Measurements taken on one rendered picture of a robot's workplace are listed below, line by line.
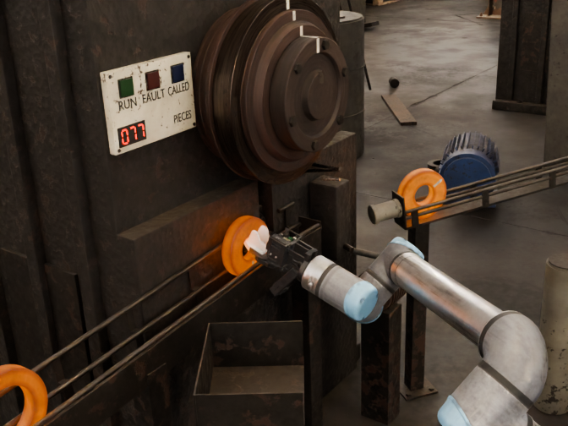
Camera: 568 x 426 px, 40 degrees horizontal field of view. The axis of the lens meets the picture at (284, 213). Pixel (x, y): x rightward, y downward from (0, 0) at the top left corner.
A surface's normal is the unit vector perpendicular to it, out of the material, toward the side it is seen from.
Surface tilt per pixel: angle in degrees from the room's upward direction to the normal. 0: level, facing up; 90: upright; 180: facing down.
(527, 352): 35
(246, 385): 5
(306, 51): 90
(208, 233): 90
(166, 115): 90
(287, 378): 5
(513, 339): 21
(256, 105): 89
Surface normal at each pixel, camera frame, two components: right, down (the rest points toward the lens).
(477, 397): -0.46, -0.41
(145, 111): 0.81, 0.19
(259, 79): -0.13, 0.02
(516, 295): -0.04, -0.92
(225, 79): -0.57, 0.00
